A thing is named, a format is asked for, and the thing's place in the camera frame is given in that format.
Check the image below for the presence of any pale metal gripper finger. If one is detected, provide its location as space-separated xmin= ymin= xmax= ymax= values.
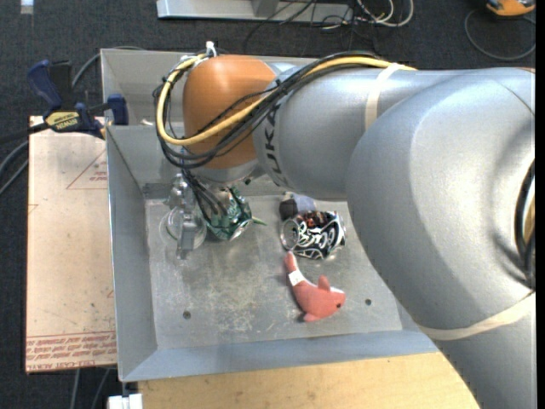
xmin=175 ymin=222 xmax=202 ymax=261

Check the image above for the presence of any clear round glass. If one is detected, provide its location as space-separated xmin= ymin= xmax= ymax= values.
xmin=158 ymin=204 xmax=207 ymax=251

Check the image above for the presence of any grey metal bin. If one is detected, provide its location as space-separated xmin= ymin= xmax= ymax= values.
xmin=100 ymin=48 xmax=440 ymax=383

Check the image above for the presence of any dark grey small block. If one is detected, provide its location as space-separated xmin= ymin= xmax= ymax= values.
xmin=278 ymin=191 xmax=317 ymax=222

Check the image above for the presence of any brown cardboard board, red print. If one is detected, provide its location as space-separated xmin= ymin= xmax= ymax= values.
xmin=25 ymin=115 xmax=118 ymax=374

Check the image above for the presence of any black and white crushed can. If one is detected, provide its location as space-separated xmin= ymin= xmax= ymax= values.
xmin=278 ymin=210 xmax=347 ymax=261

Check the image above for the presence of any pink toy dolphin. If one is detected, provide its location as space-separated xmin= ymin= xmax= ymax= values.
xmin=283 ymin=251 xmax=347 ymax=324

